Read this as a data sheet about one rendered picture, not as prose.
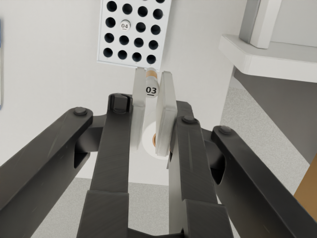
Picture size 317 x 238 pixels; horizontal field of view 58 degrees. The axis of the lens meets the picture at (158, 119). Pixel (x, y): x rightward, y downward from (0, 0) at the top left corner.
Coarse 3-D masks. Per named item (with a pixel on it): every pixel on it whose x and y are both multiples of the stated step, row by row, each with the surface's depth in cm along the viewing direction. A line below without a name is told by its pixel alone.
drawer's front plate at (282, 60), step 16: (224, 48) 32; (240, 48) 27; (256, 48) 28; (272, 48) 29; (288, 48) 30; (304, 48) 31; (240, 64) 26; (256, 64) 25; (272, 64) 25; (288, 64) 25; (304, 64) 25; (304, 80) 25
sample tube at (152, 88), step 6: (150, 72) 23; (156, 72) 24; (150, 78) 22; (156, 78) 23; (150, 84) 21; (156, 84) 21; (150, 90) 21; (156, 90) 21; (150, 96) 21; (156, 96) 21
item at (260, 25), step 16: (256, 0) 28; (272, 0) 26; (288, 0) 31; (304, 0) 31; (256, 16) 28; (272, 16) 26; (288, 16) 32; (304, 16) 32; (240, 32) 32; (256, 32) 28; (272, 32) 27; (288, 32) 32; (304, 32) 33
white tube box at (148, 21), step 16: (112, 0) 35; (128, 0) 35; (144, 0) 35; (160, 0) 38; (112, 16) 35; (128, 16) 35; (144, 16) 36; (160, 16) 38; (112, 32) 36; (128, 32) 36; (144, 32) 36; (160, 32) 36; (112, 48) 37; (128, 48) 37; (144, 48) 37; (160, 48) 37; (112, 64) 38; (128, 64) 38; (144, 64) 38; (160, 64) 38
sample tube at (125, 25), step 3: (123, 21) 34; (126, 21) 35; (120, 24) 34; (123, 24) 34; (126, 24) 34; (129, 24) 35; (120, 27) 35; (123, 27) 35; (126, 27) 35; (129, 27) 35; (123, 30) 35; (126, 30) 35
